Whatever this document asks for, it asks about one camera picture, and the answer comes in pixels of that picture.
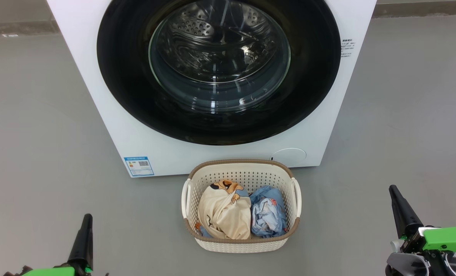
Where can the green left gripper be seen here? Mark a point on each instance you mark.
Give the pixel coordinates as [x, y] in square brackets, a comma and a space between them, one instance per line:
[51, 272]

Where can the round white filter cover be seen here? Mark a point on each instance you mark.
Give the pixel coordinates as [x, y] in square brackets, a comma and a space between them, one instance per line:
[289, 157]

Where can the cream perforated laundry basket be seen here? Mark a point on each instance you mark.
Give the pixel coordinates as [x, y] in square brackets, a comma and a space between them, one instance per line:
[243, 170]

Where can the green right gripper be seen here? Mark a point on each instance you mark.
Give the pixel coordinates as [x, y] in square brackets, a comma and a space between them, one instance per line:
[448, 241]

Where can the cream cartoon print garment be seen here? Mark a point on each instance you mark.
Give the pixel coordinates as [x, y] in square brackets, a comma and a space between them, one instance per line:
[224, 214]

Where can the light blue printed garment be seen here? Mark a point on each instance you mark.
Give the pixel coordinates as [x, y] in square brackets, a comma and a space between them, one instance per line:
[268, 214]

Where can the small printed text label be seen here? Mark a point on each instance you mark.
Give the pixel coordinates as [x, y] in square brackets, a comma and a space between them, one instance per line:
[347, 48]

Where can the black round washer door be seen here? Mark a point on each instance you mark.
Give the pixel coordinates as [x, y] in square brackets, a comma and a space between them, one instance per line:
[128, 76]

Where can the white front-load washing machine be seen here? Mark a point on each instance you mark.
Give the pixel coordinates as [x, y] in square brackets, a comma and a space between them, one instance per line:
[82, 76]

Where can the blue energy label sticker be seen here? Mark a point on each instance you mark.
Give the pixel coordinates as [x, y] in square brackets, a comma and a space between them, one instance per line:
[139, 166]

